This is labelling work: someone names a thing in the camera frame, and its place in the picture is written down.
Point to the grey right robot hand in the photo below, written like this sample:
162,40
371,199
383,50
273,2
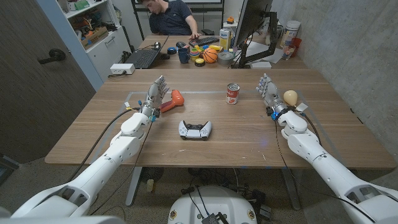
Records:
270,93

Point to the black computer monitor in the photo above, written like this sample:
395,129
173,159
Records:
252,18

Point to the yellow blue drink carton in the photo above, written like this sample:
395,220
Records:
224,39

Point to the dark wooden door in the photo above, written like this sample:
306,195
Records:
25,31

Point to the yellow banana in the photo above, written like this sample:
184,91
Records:
215,47

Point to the grey duct tape roll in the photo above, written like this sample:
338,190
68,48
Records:
225,59

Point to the black keyboard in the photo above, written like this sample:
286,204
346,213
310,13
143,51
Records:
204,41

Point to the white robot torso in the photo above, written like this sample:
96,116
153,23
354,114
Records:
211,202

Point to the yellow black tape roll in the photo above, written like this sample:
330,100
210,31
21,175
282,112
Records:
199,62

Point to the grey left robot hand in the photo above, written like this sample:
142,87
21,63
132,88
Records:
155,95

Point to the black blue tape roll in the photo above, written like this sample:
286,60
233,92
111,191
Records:
172,50

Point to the white paper sheet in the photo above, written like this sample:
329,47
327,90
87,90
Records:
258,48

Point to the pale yellow rubber bulb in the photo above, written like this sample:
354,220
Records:
290,97

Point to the small orange basketball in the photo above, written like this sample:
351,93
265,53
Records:
210,56

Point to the grey table leg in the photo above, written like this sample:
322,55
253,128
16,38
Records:
290,189
133,186

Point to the red plastic cup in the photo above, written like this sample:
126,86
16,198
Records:
296,43

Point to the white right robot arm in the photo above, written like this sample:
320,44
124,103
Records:
329,174

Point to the white game controller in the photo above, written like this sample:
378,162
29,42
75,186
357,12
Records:
195,132

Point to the small orange toy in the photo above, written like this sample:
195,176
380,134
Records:
230,20

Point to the brown cardboard box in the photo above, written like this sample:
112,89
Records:
94,37

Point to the flat white box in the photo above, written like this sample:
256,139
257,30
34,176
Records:
260,64

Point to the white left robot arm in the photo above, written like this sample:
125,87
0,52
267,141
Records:
102,168

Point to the white wipes canister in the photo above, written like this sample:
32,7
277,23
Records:
290,31

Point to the red white soup can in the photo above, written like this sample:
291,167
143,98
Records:
232,95

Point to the person in navy shirt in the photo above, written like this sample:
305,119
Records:
171,18

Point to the orange handheld air blower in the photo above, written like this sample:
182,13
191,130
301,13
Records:
175,99

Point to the black floor fan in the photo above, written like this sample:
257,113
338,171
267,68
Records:
152,174

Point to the white power adapter box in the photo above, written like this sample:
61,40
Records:
122,68

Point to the black device on torso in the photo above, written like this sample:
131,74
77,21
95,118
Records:
213,219

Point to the white shelf cabinet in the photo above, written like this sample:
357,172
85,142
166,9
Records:
107,51

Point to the black computer mouse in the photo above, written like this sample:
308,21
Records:
181,44

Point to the dark blue mug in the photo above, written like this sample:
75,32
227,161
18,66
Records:
183,56

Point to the white tag on right wrist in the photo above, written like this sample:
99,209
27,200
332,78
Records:
301,107

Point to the black laptop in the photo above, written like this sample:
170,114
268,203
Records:
144,57

